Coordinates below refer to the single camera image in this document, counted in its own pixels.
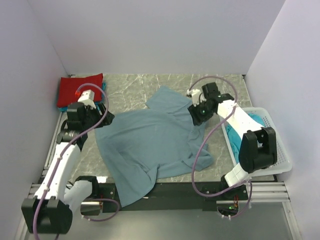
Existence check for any white perforated plastic basket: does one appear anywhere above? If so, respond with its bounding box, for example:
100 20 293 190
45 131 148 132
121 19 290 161
221 106 293 177

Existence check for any grey-blue t-shirt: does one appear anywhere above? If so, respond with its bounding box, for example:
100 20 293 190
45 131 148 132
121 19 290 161
95 86 214 207

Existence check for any aluminium frame rail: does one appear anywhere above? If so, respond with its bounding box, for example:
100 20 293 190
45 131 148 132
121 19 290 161
23 181 292 206

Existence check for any red folded t-shirt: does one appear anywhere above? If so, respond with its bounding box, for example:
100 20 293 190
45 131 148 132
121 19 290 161
56 73 104 109

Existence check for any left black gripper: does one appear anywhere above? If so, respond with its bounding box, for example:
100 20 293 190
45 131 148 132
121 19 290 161
81 102 115 131

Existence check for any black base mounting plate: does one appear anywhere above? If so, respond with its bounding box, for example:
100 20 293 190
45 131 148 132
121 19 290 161
80 182 249 216

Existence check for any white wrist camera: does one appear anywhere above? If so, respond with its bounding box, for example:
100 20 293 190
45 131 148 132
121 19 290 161
186 89 205 107
75 90 97 109

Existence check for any teal folded t-shirt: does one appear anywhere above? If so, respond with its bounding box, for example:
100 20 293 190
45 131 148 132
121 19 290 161
58 81 108 113

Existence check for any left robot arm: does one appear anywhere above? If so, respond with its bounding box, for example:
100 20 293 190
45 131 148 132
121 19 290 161
21 102 115 239

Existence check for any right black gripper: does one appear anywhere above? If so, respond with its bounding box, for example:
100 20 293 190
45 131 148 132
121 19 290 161
187 99 214 127

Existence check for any crumpled teal t-shirt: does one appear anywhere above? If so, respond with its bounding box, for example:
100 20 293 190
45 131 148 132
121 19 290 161
225 113 266 164

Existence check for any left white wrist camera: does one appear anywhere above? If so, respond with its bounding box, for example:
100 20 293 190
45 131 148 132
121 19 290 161
75 90 97 109

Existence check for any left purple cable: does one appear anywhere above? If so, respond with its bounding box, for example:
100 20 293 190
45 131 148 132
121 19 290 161
32 83 122 240

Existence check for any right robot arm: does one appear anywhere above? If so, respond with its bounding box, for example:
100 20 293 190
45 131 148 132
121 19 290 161
186 82 278 200

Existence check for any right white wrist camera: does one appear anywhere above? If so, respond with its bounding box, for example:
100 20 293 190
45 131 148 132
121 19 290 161
186 89 205 107

